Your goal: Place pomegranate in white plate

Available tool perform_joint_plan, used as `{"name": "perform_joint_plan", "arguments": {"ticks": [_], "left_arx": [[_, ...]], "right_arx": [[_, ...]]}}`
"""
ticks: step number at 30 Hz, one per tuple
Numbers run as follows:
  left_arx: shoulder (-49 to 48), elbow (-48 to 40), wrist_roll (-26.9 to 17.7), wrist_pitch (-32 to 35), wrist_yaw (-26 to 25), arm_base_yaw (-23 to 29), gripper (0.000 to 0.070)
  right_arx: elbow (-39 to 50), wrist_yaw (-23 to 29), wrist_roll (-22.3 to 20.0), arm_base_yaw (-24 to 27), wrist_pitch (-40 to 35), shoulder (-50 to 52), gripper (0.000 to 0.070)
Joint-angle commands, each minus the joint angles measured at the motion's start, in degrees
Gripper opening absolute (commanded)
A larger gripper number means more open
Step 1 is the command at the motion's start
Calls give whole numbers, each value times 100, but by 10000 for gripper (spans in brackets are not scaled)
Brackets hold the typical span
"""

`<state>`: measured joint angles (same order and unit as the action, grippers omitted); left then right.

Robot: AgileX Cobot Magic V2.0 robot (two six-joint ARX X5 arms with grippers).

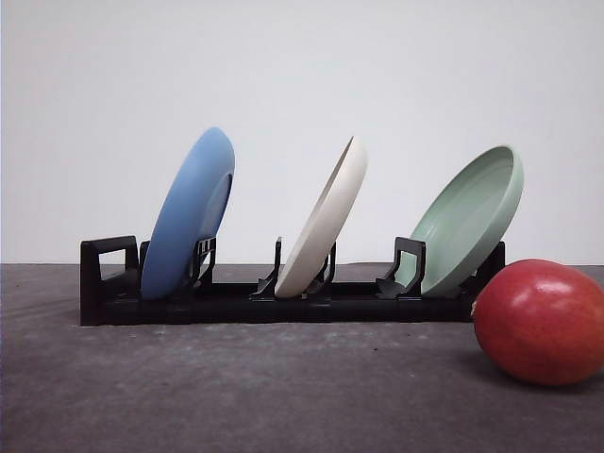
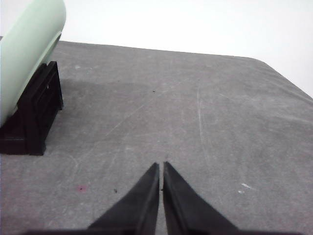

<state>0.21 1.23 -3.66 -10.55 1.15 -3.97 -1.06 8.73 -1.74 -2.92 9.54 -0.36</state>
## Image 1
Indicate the green plate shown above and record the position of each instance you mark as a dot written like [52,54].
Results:
[471,214]

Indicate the blue plate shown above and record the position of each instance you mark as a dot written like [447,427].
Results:
[192,211]

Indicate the black plastic dish rack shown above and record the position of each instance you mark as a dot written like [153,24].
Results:
[111,292]

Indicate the red pomegranate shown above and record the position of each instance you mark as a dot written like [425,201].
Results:
[542,321]

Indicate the white plate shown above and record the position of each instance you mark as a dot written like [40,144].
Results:
[303,266]

